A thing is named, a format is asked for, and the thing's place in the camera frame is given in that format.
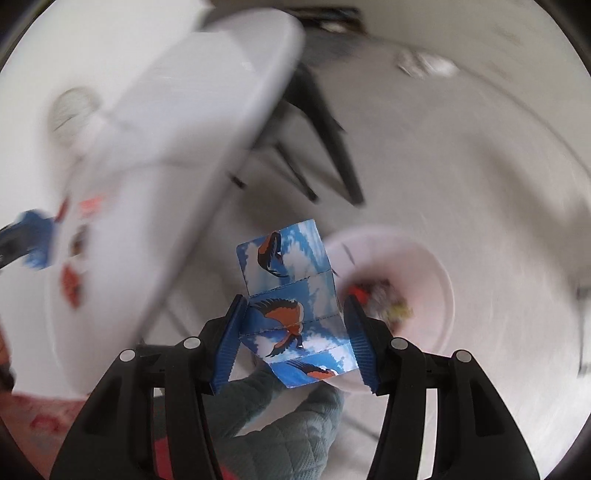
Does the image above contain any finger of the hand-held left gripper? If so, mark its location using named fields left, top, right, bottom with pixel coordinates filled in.
left=0, top=210, right=52, bottom=268

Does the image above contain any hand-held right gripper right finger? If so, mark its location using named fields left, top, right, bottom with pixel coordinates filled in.
left=344, top=295, right=541, bottom=480

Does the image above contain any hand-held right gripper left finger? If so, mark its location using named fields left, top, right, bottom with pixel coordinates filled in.
left=50, top=294, right=250, bottom=480

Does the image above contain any blue bird-print carton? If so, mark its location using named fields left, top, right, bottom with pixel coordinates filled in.
left=236, top=219, right=370, bottom=388

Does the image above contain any pink waste bin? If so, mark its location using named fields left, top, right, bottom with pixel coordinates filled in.
left=323, top=224, right=455, bottom=393

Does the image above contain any brown snack wrapper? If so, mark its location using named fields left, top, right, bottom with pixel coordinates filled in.
left=67, top=227, right=90, bottom=258

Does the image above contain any small red and white box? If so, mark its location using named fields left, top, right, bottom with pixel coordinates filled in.
left=78, top=196, right=106, bottom=219

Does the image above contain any orange wrapper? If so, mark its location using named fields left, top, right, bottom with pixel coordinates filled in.
left=60, top=265, right=89, bottom=308

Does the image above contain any grey quilted trouser leg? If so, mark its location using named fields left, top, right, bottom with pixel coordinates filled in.
left=205, top=367, right=346, bottom=480

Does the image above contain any red cloth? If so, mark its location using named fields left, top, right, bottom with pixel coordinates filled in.
left=147, top=436, right=218, bottom=480

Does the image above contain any white cloth bag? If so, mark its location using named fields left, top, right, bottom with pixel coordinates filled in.
left=396, top=48, right=460, bottom=78

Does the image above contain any round white wall clock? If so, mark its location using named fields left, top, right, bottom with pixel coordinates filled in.
left=48, top=87, right=103, bottom=145

